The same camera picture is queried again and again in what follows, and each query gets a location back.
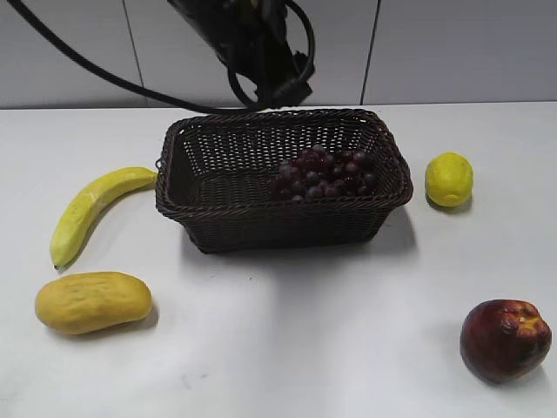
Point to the purple grape bunch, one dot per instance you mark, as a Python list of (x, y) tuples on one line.
[(316, 173)]

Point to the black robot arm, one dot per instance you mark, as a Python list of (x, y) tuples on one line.
[(249, 39)]

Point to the dark brown wicker basket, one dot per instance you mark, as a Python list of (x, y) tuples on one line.
[(213, 174)]

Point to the yellow lemon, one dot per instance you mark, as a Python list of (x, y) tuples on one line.
[(449, 180)]

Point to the yellow banana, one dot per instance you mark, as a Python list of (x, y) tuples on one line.
[(81, 213)]

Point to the yellow mango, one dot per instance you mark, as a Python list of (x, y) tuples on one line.
[(87, 302)]

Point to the red apple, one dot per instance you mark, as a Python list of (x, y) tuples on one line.
[(502, 340)]

